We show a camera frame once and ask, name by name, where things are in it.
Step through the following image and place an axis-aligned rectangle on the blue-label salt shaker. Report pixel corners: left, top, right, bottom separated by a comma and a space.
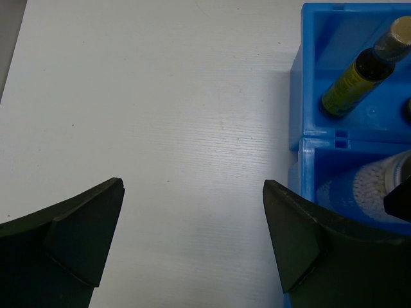
315, 151, 411, 222

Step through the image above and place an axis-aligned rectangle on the brown sauce bottle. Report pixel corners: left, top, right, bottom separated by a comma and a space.
320, 16, 410, 119

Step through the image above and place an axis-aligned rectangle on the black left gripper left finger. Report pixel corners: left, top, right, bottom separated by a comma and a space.
1, 178, 125, 307

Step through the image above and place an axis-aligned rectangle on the blue far storage bin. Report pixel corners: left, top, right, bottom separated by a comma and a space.
289, 3, 410, 151

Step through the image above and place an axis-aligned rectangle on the blue middle storage bin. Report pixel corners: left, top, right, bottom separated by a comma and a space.
288, 138, 410, 235

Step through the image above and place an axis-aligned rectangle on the blue storage bin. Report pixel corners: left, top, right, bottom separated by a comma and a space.
289, 3, 410, 151
288, 138, 410, 235

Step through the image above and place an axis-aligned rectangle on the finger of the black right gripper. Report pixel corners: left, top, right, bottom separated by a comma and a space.
383, 177, 411, 222

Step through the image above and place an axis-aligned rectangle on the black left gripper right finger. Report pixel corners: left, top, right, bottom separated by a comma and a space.
263, 180, 410, 307

